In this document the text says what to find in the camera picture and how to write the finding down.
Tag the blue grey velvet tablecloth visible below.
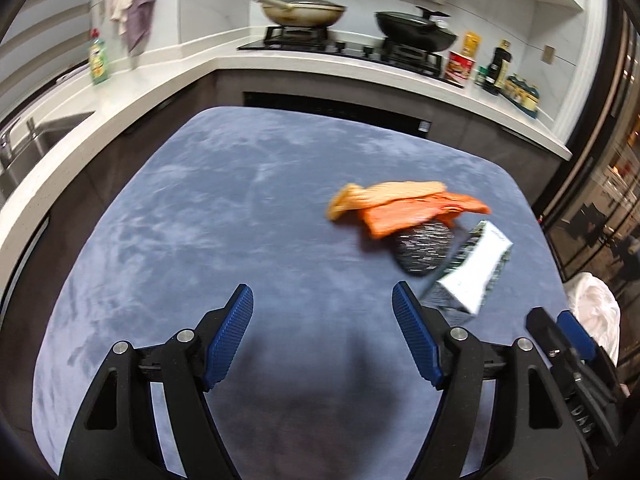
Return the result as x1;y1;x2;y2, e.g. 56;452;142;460
32;107;566;479

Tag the black gas stove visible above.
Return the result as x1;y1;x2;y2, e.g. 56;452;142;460
239;25;457;80

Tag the steel kitchen sink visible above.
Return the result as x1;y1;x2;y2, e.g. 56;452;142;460
1;110;93;205

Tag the purple hanging towel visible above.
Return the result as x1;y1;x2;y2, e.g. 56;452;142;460
125;0;156;54

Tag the beige wok with lid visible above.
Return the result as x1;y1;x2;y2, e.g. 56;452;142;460
253;0;346;28

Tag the steel wool scrubber ball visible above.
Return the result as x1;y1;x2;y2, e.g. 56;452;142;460
390;220;454;275

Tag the green white snack wrapper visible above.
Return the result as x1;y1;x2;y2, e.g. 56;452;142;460
421;220;513;316

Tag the glass sliding door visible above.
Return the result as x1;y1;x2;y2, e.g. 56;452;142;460
536;1;639;298

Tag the orange plastic bag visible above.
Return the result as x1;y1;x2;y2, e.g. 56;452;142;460
359;192;491;240

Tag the black wok with lid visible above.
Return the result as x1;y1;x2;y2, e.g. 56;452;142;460
375;6;458;52

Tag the white lined trash bin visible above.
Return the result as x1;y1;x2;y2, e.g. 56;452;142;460
563;272;620;365

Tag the yellow foam net sleeve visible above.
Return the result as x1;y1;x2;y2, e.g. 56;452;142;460
326;181;447;221

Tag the dark soy sauce bottle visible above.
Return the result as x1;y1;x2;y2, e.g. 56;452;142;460
483;39;512;96

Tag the built-in black oven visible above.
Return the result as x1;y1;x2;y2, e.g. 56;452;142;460
243;91;432;139

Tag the small green capped jar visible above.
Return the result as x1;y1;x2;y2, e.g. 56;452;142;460
474;66;487;87

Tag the yellow seasoning packet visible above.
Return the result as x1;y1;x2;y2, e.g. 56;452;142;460
461;32;482;58

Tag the green dish soap bottle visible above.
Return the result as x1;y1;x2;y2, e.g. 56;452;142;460
89;28;108;84

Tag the green lidded condiment jar set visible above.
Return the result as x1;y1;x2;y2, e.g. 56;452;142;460
501;74;540;119

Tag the red instant noodle cup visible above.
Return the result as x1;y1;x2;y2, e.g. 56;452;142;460
442;51;475;87

